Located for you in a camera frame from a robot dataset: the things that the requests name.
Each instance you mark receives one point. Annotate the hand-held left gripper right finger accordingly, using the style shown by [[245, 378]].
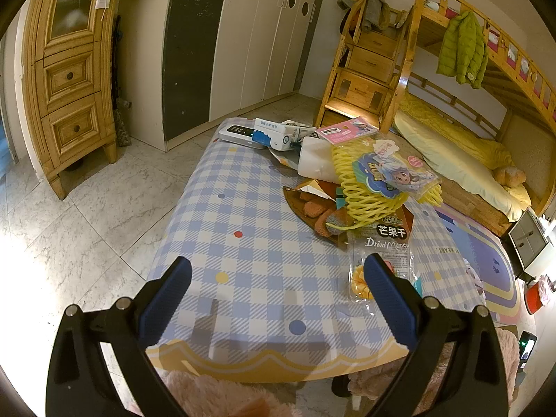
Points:
[[388, 302]]

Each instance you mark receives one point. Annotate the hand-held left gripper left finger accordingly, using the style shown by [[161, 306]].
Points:
[[167, 304]]

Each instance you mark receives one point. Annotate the clear black snack bag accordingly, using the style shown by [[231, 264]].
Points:
[[378, 243]]

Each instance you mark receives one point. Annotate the yellow foam net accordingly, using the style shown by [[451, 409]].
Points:
[[360, 200]]

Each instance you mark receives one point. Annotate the red bin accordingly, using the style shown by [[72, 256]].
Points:
[[532, 299]]

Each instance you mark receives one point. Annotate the pastel oval rug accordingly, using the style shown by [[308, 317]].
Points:
[[495, 278]]

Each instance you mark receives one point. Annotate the grey nightstand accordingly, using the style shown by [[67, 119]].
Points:
[[527, 239]]

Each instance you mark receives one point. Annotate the orange knitted gloves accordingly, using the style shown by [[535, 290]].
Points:
[[315, 208]]

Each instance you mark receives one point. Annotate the wooden bunk bed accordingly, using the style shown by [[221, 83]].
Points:
[[469, 204]]

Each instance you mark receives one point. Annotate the doll picture card pack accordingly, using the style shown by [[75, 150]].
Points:
[[404, 169]]

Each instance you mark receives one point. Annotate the orange snack pack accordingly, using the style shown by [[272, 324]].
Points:
[[293, 202]]

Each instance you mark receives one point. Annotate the pale yellow mattress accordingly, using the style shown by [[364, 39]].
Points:
[[469, 173]]

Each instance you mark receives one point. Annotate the brown teddy bear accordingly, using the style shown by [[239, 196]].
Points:
[[510, 177]]

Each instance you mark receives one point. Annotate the pink card pack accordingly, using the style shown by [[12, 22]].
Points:
[[343, 130]]

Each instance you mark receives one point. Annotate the yellow blanket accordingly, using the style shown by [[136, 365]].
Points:
[[456, 134]]

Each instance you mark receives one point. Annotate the white digital device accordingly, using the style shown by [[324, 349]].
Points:
[[236, 132]]

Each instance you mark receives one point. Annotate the white crumpled wrapper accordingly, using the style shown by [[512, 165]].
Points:
[[302, 130]]

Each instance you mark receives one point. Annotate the blue white box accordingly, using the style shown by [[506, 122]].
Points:
[[271, 132]]

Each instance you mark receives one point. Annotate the wooden stair drawers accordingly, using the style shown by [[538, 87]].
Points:
[[369, 65]]

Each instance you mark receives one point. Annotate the wooden drawer cabinet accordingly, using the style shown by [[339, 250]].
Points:
[[74, 78]]

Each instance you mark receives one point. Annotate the white wardrobe with round holes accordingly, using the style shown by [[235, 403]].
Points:
[[243, 52]]

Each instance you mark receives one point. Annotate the green puffer jacket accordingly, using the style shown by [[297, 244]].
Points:
[[460, 47]]

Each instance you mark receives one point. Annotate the grey yellow clothes pile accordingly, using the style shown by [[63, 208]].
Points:
[[373, 8]]

